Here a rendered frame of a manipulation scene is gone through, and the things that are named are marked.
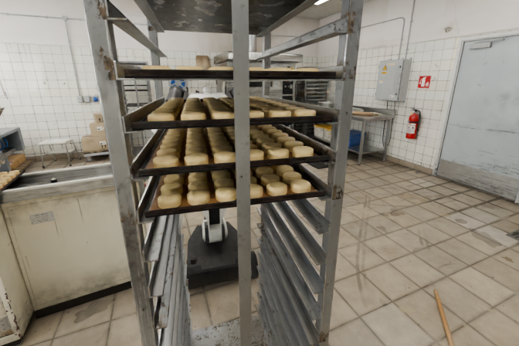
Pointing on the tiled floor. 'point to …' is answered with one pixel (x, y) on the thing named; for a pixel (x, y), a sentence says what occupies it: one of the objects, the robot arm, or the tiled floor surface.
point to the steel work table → (364, 131)
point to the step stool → (58, 149)
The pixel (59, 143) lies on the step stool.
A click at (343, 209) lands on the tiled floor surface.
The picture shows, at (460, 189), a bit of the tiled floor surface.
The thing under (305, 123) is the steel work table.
